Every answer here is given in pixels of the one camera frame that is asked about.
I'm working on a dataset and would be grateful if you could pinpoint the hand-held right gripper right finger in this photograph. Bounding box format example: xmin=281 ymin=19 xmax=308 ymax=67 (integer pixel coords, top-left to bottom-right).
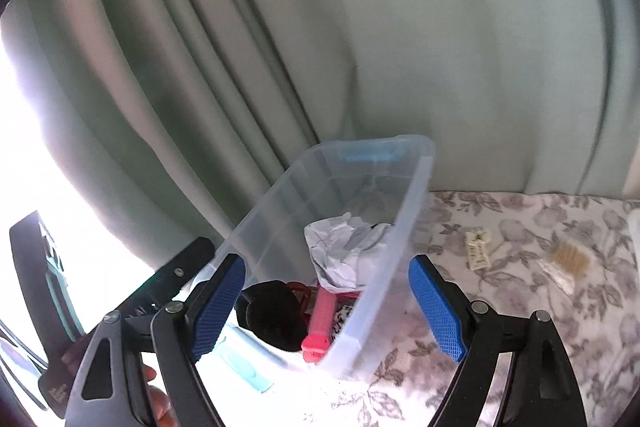
xmin=408 ymin=254 xmax=588 ymax=427

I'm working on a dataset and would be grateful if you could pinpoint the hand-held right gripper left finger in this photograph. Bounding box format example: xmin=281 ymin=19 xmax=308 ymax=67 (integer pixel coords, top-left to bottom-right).
xmin=65 ymin=253 xmax=247 ymax=427

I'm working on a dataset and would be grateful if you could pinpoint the clear bag of beige bands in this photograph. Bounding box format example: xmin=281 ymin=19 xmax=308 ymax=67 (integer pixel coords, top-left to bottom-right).
xmin=539 ymin=237 xmax=596 ymax=295

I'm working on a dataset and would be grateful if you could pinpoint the floral blanket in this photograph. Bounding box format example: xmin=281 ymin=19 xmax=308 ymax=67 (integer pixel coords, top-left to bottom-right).
xmin=320 ymin=189 xmax=640 ymax=427

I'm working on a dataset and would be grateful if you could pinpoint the pink hair clip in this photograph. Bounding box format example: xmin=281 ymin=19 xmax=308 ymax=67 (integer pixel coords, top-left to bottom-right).
xmin=301 ymin=287 xmax=337 ymax=364

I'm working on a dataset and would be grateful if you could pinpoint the leopard print scrunchie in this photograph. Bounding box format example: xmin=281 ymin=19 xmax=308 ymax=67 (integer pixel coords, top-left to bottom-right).
xmin=327 ymin=299 xmax=358 ymax=338

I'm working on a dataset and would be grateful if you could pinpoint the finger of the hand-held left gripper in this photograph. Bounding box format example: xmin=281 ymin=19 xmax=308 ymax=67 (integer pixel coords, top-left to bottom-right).
xmin=107 ymin=236 xmax=217 ymax=323

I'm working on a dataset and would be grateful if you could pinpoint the green curtain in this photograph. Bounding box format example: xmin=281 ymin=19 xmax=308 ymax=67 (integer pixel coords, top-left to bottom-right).
xmin=0 ymin=0 xmax=640 ymax=268

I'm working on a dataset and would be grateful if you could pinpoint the white paper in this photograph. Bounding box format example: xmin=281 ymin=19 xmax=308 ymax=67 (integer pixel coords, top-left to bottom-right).
xmin=304 ymin=214 xmax=393 ymax=293

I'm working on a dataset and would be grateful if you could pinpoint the person's left hand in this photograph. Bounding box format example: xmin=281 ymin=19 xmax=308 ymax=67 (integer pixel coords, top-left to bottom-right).
xmin=141 ymin=363 xmax=176 ymax=427

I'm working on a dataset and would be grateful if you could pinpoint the black cloth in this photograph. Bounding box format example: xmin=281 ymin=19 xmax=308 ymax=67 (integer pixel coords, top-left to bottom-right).
xmin=237 ymin=279 xmax=313 ymax=353

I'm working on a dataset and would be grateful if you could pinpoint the clear plastic storage box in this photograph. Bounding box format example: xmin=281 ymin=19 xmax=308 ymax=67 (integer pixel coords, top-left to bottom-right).
xmin=212 ymin=134 xmax=436 ymax=393

